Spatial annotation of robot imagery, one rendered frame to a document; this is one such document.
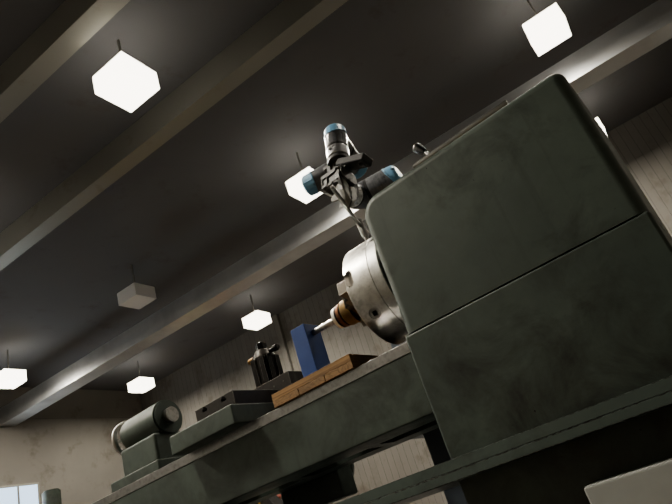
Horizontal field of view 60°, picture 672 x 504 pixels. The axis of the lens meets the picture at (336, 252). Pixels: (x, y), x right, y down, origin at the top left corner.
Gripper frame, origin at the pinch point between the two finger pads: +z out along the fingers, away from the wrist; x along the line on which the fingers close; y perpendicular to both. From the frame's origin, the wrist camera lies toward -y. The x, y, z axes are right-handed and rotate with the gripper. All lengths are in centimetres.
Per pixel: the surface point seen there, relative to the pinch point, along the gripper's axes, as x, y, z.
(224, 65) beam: -111, 215, -454
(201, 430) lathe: -7, 72, 41
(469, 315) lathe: -10, -21, 46
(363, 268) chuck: -7.0, 3.8, 18.4
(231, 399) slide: -8, 59, 35
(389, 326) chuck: -18.6, 6.1, 31.2
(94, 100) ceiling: -37, 347, -451
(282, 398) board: -12, 42, 41
